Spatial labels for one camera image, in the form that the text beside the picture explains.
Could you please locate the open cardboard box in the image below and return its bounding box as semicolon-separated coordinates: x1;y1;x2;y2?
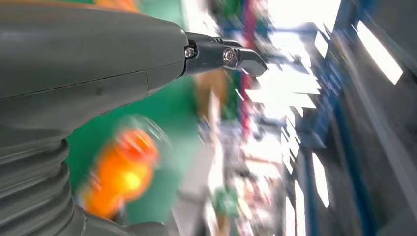
194;70;229;126

